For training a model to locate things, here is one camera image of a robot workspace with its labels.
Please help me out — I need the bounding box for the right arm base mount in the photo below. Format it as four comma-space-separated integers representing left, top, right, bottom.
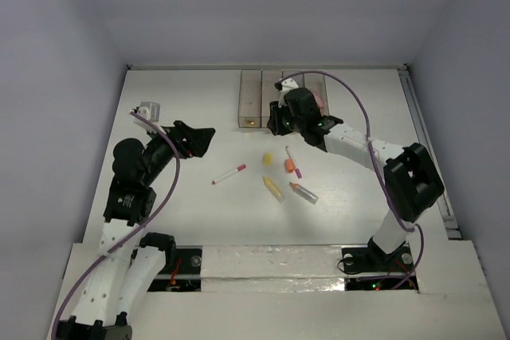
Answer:
336, 244, 418, 291

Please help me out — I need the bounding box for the aluminium rail right edge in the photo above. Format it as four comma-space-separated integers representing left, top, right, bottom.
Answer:
397, 64, 464, 240

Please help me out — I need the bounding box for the orange clear highlighter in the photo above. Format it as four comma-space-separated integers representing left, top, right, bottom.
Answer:
289, 182, 319, 205

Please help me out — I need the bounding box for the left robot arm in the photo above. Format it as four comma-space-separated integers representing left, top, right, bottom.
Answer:
50, 118, 215, 339

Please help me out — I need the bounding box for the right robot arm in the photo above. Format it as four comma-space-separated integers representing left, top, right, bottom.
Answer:
267, 81, 445, 270

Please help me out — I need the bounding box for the orange highlighter cap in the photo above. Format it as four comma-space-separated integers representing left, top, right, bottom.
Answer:
284, 158, 295, 174

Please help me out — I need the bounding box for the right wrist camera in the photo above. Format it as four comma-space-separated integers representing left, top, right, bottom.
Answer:
274, 78, 300, 95

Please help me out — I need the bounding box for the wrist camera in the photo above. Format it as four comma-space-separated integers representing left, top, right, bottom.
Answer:
130, 101, 160, 133
274, 78, 300, 95

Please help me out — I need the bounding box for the pink marker pen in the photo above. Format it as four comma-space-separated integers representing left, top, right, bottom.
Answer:
285, 146, 303, 179
211, 164, 246, 185

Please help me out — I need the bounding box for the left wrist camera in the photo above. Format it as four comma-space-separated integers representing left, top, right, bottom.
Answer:
130, 101, 160, 133

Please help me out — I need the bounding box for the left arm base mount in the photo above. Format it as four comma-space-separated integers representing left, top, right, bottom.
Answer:
148, 247, 202, 292

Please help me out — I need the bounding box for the yellow highlighter cap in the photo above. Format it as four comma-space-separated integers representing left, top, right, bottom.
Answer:
262, 153, 273, 166

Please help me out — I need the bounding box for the yellow highlighter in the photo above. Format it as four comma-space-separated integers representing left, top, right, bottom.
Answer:
262, 176, 285, 203

